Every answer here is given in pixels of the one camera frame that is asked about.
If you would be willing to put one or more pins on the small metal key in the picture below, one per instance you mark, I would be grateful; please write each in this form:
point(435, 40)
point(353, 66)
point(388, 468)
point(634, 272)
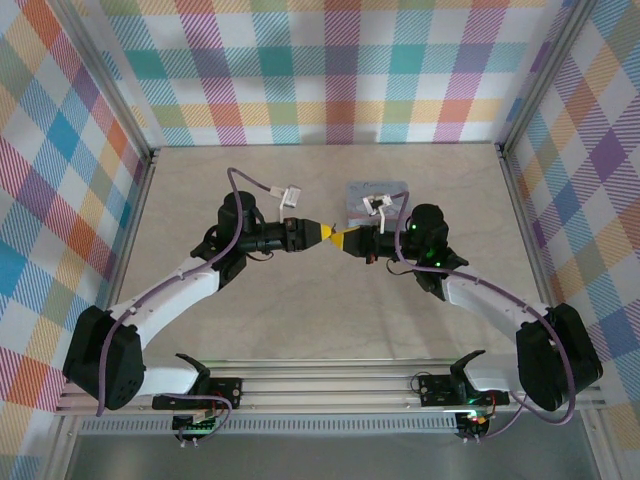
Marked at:
point(333, 225)

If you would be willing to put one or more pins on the blue cartoon tin box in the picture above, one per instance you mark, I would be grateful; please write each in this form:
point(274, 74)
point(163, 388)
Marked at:
point(400, 187)

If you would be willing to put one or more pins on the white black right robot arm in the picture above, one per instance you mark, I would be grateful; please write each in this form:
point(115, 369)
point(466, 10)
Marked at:
point(490, 300)

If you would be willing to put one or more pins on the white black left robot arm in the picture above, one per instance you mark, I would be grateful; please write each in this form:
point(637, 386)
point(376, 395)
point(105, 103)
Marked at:
point(165, 300)

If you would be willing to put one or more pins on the small controller circuit board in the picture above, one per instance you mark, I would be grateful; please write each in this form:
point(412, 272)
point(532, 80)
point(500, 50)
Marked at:
point(472, 424)
point(192, 424)

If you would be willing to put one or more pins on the grey metal panel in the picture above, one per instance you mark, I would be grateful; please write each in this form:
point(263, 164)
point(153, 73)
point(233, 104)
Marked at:
point(325, 457)

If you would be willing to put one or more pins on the aluminium frame cross rail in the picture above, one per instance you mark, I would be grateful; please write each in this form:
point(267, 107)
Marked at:
point(325, 390)

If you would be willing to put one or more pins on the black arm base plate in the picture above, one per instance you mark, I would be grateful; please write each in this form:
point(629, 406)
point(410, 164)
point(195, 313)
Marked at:
point(230, 392)
point(435, 392)

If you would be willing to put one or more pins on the aluminium frame post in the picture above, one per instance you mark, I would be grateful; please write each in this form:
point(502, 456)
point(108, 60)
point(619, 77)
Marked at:
point(114, 80)
point(544, 75)

